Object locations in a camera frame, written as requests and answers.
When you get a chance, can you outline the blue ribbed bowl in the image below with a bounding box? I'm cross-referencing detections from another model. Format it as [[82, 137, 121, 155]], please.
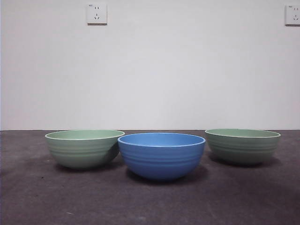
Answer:
[[117, 132, 206, 181]]

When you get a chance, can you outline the green ribbed bowl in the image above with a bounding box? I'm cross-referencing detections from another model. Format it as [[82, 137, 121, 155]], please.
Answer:
[[45, 129, 126, 169], [204, 128, 281, 166]]

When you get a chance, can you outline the white wall socket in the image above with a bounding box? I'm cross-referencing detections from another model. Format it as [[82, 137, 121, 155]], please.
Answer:
[[87, 3, 108, 26], [285, 4, 300, 26]]

